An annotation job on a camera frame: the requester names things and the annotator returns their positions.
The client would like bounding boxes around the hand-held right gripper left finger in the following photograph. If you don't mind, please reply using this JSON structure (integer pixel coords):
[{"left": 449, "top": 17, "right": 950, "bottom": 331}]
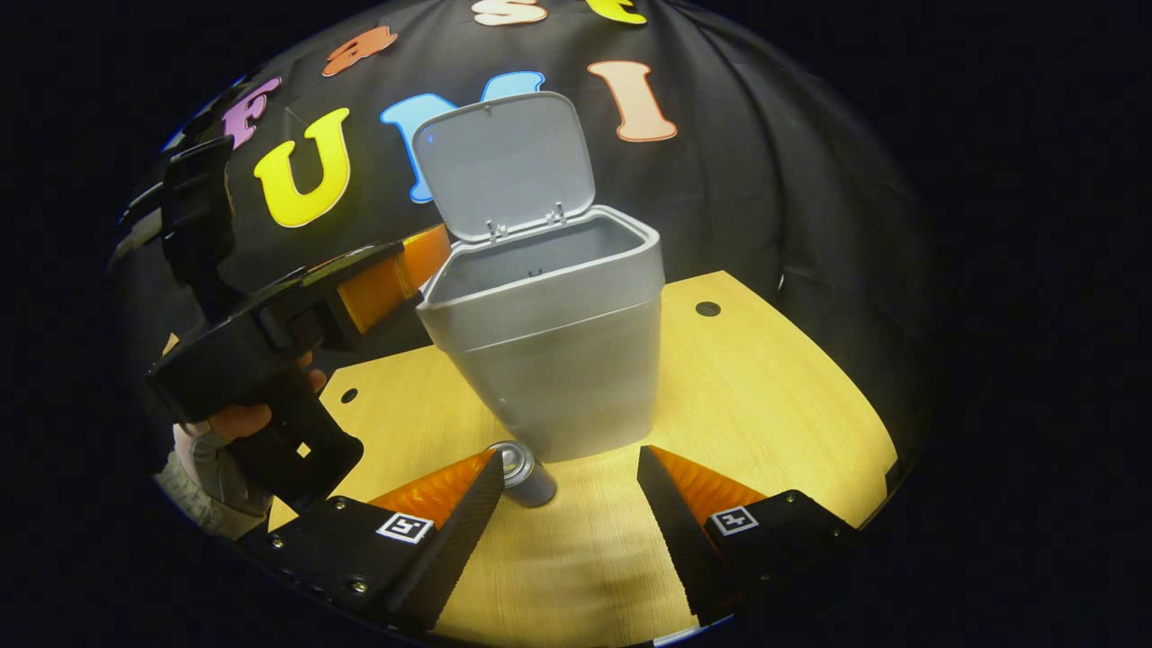
[{"left": 237, "top": 448, "right": 507, "bottom": 633}]

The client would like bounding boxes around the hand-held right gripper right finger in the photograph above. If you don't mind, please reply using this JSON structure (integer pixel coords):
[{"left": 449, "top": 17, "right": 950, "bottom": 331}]
[{"left": 635, "top": 444, "right": 858, "bottom": 626}]

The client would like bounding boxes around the silver pop can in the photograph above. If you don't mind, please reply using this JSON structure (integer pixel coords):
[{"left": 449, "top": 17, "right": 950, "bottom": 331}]
[{"left": 487, "top": 441, "right": 558, "bottom": 509}]

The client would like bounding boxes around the white desktop garbage bin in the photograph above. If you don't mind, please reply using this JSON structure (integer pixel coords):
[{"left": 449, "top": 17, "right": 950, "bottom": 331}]
[{"left": 411, "top": 91, "right": 667, "bottom": 464}]

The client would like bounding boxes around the wooden desktop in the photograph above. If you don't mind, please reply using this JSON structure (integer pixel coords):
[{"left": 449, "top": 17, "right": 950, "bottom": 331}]
[{"left": 162, "top": 270, "right": 901, "bottom": 648}]

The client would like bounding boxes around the black backdrop cloth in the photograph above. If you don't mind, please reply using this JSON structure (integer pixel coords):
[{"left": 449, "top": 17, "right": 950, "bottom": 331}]
[{"left": 112, "top": 0, "right": 937, "bottom": 469}]

